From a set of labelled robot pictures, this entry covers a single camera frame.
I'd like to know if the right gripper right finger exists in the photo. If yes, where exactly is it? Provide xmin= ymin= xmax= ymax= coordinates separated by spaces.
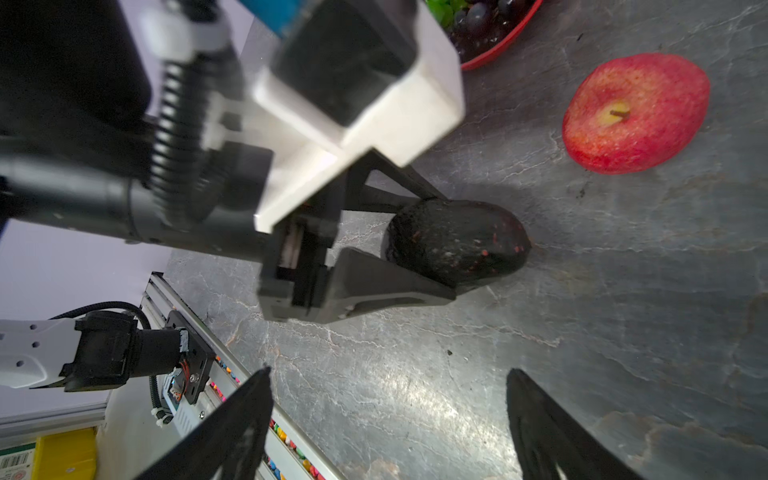
xmin=506 ymin=368 xmax=640 ymax=479

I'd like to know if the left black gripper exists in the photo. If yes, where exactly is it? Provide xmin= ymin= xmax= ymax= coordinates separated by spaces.
xmin=257 ymin=150 xmax=456 ymax=324

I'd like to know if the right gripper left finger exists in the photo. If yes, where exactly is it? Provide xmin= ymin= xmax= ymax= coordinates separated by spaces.
xmin=138 ymin=366 xmax=274 ymax=480

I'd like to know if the dark avocado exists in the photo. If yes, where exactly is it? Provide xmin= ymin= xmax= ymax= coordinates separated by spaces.
xmin=381 ymin=198 xmax=532 ymax=294

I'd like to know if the green fake grape bunch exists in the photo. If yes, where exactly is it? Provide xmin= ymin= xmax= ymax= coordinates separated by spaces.
xmin=425 ymin=0 xmax=468 ymax=30

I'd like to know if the purple fake grape bunch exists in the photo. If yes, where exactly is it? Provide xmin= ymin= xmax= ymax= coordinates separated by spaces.
xmin=444 ymin=0 xmax=534 ymax=64

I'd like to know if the red fake apple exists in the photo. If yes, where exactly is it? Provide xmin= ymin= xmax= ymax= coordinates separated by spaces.
xmin=562 ymin=53 xmax=711 ymax=175

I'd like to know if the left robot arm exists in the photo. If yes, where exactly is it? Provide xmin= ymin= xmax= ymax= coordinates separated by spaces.
xmin=1 ymin=1 xmax=465 ymax=323

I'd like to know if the red flower-shaped fruit bowl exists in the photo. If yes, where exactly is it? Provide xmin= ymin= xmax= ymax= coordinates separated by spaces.
xmin=461 ymin=0 xmax=544 ymax=72

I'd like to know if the yellow box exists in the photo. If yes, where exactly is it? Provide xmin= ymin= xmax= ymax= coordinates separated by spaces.
xmin=32 ymin=427 xmax=98 ymax=480

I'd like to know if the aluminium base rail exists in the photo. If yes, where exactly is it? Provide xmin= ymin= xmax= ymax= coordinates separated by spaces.
xmin=141 ymin=273 xmax=344 ymax=479

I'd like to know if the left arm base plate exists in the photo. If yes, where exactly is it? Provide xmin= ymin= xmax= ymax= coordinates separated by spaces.
xmin=161 ymin=310 xmax=216 ymax=414

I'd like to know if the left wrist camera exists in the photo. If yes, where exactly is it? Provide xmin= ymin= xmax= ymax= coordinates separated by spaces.
xmin=243 ymin=1 xmax=465 ymax=233

